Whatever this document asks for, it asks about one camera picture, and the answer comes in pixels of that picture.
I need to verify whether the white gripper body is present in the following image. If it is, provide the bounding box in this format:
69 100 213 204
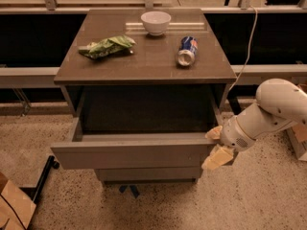
220 116 255 152

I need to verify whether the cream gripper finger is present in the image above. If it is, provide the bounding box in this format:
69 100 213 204
201 145 234 171
205 126 223 140

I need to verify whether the grey top drawer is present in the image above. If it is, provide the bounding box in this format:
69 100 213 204
50 89 224 171

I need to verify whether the grey drawer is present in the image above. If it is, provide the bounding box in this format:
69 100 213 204
95 167 201 182
50 89 224 171

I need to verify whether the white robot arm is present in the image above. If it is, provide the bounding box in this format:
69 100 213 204
201 79 307 171

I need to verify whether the grey drawer cabinet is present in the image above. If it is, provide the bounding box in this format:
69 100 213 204
55 9 236 184

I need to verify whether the grey bottom drawer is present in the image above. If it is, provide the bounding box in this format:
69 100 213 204
95 167 201 182

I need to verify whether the cardboard box right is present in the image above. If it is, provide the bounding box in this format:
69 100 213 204
287 124 307 161

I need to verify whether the cardboard box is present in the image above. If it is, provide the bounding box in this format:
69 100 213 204
0 172 36 230
287 124 307 161

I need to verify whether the blue pepsi can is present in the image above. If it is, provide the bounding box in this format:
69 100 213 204
177 36 198 66

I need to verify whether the white ceramic bowl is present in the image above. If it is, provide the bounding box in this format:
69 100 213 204
141 11 172 35

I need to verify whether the green chip bag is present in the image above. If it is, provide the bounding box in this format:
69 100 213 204
78 35 135 59

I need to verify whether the black cart leg with wheel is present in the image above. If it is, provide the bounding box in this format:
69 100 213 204
21 155 59 204

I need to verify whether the cardboard box lower left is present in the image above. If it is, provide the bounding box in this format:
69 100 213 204
0 172 36 230

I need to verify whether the white cable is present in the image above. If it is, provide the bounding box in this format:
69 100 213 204
227 5 259 94

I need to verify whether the metal railing frame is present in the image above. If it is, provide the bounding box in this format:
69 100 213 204
0 0 307 89

